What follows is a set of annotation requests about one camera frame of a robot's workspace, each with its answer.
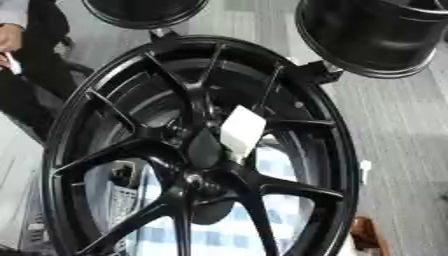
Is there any white pin with flat head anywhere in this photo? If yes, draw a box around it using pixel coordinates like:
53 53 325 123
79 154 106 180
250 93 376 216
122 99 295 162
218 105 270 165

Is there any black spoked wheel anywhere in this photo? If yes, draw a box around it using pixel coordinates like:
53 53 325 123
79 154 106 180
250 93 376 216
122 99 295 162
40 34 361 256

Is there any black round wheel rim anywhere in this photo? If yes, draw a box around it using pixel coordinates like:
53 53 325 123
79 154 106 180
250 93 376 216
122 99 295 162
80 0 212 30

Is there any large black wheel barrel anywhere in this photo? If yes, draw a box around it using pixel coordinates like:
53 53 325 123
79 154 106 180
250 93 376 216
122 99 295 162
294 0 448 80

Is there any small white tag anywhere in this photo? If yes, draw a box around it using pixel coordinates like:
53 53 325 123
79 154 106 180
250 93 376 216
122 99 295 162
357 159 375 185

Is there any brown wooden object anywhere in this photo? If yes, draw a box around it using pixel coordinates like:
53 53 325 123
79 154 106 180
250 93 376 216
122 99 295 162
348 215 392 256

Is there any person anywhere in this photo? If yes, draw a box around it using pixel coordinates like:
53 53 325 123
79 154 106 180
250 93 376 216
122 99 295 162
0 0 97 142

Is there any person's hand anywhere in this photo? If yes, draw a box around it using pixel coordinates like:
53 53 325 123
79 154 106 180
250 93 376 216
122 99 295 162
0 23 25 68

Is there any black wheel mount bracket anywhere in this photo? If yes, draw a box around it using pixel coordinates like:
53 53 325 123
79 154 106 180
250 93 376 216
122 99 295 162
297 59 347 85

